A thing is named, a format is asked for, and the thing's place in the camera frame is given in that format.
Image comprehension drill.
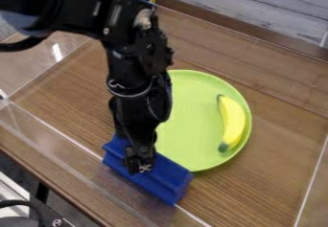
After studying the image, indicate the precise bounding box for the yellow toy banana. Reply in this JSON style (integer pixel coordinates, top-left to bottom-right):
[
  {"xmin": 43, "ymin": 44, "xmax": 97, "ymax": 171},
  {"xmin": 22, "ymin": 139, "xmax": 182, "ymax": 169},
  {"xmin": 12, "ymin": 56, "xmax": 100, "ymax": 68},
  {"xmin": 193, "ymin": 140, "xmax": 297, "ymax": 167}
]
[{"xmin": 217, "ymin": 95, "xmax": 246, "ymax": 153}]

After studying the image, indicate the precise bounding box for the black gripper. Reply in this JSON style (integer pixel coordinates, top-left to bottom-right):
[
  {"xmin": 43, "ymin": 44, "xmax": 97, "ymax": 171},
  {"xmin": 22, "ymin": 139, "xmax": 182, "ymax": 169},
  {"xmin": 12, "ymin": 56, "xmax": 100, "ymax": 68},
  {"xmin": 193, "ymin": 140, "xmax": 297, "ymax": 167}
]
[{"xmin": 108, "ymin": 72, "xmax": 172, "ymax": 174}]

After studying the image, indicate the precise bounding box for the black cable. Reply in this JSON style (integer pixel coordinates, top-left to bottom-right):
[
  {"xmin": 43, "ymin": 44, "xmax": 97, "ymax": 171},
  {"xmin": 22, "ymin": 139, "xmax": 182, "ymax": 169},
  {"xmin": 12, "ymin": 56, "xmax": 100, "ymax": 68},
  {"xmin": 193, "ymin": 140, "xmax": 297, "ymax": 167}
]
[{"xmin": 0, "ymin": 199, "xmax": 45, "ymax": 227}]

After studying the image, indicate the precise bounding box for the green plate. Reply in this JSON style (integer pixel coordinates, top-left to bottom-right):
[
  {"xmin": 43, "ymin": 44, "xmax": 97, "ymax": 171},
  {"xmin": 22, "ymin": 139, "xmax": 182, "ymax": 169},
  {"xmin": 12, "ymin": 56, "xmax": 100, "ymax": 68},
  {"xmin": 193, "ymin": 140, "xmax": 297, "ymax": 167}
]
[{"xmin": 156, "ymin": 70, "xmax": 253, "ymax": 172}]

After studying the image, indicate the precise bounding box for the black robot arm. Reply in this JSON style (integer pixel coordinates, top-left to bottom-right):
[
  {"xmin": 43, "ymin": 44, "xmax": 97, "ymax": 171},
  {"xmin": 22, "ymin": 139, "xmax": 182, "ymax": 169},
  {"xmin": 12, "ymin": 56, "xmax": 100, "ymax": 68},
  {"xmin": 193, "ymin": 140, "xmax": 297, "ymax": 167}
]
[{"xmin": 0, "ymin": 0, "xmax": 172, "ymax": 174}]

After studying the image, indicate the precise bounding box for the blue plastic block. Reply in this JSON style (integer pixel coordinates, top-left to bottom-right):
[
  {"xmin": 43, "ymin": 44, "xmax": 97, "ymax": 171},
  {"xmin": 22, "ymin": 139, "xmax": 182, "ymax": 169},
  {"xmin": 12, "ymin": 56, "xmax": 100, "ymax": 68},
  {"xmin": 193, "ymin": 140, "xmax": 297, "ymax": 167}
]
[{"xmin": 103, "ymin": 135, "xmax": 194, "ymax": 206}]

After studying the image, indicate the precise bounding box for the clear acrylic front wall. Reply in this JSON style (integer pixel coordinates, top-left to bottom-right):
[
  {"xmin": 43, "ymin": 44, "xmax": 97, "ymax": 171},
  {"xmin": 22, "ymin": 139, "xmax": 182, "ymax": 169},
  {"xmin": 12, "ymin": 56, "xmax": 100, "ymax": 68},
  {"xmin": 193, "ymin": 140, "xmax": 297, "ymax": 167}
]
[{"xmin": 0, "ymin": 99, "xmax": 211, "ymax": 227}]

